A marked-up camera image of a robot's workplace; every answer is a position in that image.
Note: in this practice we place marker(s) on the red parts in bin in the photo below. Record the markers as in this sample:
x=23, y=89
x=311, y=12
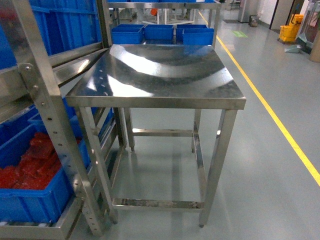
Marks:
x=36, y=167

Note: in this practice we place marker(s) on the blue bin with red parts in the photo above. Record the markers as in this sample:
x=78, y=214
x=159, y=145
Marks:
x=30, y=205

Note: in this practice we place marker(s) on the small stainless steel table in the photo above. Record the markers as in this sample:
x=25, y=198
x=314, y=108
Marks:
x=158, y=76

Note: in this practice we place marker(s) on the blue bin behind table middle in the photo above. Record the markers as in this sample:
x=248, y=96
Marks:
x=159, y=32

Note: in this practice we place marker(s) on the blue bin behind table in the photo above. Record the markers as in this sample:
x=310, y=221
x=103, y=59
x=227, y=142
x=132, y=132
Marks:
x=159, y=32
x=128, y=34
x=194, y=34

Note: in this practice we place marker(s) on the blue bin behind table right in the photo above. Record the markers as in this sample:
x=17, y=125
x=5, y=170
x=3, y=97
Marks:
x=194, y=34

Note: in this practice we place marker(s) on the blue bin behind table left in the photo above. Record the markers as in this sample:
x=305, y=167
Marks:
x=128, y=34

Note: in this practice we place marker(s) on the stainless steel flow rack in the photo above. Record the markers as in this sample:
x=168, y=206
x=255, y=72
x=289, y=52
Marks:
x=37, y=79

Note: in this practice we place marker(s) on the yellow mop bucket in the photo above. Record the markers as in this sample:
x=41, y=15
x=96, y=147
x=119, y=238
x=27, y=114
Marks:
x=288, y=33

